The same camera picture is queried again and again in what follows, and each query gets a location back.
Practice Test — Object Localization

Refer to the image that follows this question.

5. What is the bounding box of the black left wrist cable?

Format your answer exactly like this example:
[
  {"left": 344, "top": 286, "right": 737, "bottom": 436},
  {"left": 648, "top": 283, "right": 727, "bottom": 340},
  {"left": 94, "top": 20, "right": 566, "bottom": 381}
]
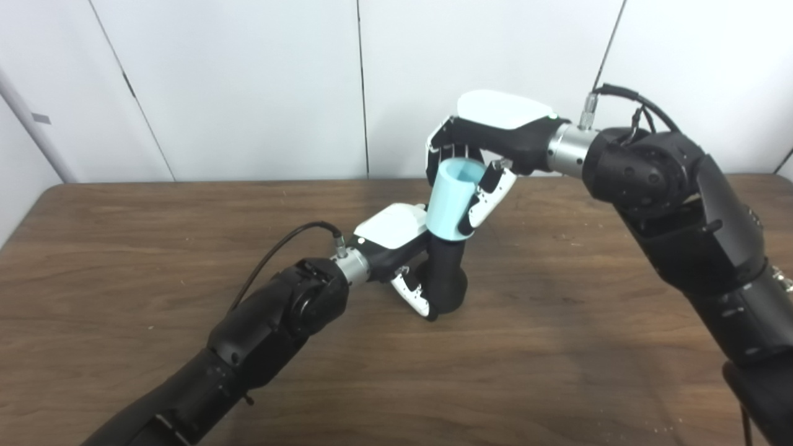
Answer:
[{"left": 228, "top": 222, "right": 349, "bottom": 313}]

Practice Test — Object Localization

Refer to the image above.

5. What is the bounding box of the black flask-shaped vase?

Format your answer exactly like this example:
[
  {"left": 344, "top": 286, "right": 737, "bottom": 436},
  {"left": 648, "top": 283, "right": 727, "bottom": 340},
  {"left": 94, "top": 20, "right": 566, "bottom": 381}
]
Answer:
[{"left": 424, "top": 232, "right": 468, "bottom": 317}]

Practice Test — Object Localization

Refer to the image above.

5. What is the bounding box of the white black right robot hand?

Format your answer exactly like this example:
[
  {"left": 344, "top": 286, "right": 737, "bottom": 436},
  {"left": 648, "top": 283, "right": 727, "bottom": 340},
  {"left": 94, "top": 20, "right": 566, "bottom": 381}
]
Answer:
[{"left": 424, "top": 90, "right": 571, "bottom": 236}]

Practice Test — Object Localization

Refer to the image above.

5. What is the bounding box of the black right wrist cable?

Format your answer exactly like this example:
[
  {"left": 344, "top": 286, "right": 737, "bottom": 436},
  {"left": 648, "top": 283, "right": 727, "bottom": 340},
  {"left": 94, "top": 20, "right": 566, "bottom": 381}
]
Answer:
[{"left": 579, "top": 84, "right": 753, "bottom": 446}]

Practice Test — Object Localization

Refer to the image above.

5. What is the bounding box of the light blue cup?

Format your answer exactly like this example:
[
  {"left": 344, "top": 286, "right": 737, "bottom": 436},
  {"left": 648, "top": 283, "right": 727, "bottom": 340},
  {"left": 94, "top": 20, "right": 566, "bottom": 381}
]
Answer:
[{"left": 426, "top": 159, "right": 487, "bottom": 241}]

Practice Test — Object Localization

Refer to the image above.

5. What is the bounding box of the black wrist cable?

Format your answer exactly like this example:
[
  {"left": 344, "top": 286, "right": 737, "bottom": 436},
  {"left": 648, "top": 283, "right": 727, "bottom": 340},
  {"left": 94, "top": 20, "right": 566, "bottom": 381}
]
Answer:
[
  {"left": 579, "top": 84, "right": 753, "bottom": 446},
  {"left": 228, "top": 222, "right": 349, "bottom": 313}
]

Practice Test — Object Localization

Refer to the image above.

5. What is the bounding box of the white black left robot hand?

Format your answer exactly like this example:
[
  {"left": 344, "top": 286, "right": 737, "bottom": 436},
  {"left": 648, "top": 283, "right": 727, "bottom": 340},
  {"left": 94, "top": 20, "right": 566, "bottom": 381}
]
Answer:
[{"left": 352, "top": 203, "right": 438, "bottom": 321}]

